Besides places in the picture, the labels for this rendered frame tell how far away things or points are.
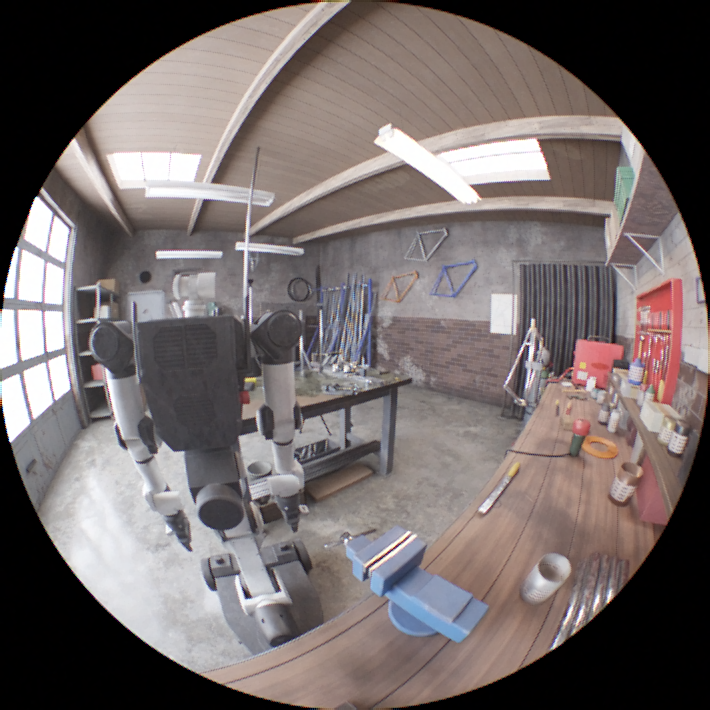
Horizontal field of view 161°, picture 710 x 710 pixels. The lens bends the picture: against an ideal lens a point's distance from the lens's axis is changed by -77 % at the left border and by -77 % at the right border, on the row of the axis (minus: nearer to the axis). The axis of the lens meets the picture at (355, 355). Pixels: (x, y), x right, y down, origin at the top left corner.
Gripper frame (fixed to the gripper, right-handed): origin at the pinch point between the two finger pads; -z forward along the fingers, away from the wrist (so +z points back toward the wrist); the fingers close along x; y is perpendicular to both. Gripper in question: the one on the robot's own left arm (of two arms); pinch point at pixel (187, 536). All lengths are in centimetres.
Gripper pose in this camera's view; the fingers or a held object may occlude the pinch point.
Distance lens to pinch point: 114.4
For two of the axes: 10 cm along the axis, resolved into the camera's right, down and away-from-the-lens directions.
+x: -4.9, -3.4, 8.0
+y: -8.7, 0.8, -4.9
